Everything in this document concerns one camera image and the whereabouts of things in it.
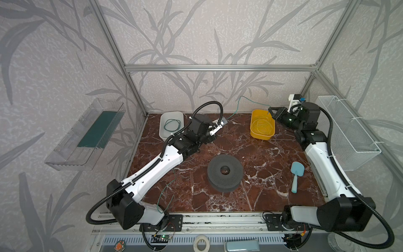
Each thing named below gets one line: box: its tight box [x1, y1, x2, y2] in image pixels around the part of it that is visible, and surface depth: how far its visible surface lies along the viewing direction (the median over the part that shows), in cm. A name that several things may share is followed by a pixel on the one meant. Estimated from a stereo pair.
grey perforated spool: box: [207, 154, 244, 193], surface depth 86 cm
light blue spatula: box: [290, 161, 305, 194], surface depth 89 cm
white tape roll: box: [193, 234, 211, 252], surface depth 69 cm
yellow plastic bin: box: [249, 109, 276, 141], surface depth 107 cm
